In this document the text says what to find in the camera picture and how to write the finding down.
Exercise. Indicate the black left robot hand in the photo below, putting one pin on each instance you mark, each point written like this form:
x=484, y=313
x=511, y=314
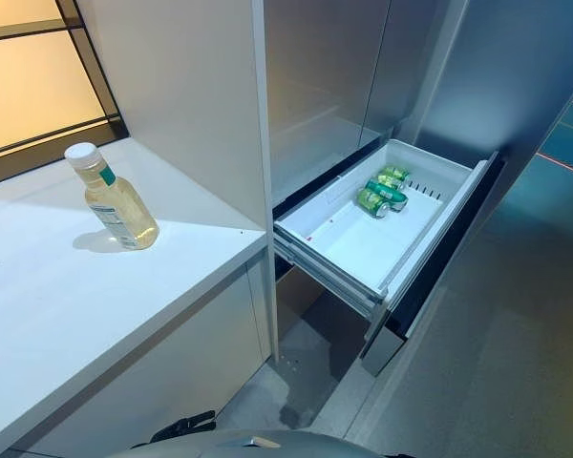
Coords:
x=186, y=427

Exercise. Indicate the bright green drink can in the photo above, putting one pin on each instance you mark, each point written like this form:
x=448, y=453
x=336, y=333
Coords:
x=372, y=202
x=394, y=172

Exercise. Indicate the grey robot torso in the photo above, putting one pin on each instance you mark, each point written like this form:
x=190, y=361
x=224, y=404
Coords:
x=248, y=443

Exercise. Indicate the black framed window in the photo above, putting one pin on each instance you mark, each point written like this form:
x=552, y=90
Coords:
x=28, y=71

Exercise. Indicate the stainless steel fridge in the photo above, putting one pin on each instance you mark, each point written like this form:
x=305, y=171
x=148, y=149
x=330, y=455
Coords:
x=315, y=71

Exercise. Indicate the white fridge drawer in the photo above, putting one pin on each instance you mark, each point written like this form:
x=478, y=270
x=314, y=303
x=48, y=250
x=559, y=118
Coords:
x=363, y=238

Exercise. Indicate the white tall cabinet panel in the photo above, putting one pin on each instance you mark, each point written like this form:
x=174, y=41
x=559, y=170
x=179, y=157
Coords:
x=181, y=95

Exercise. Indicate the white counter cabinet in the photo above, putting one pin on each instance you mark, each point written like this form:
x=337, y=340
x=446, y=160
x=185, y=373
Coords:
x=100, y=310

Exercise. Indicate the clear tea bottle white cap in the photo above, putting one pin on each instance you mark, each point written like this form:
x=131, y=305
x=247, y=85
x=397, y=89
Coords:
x=119, y=205

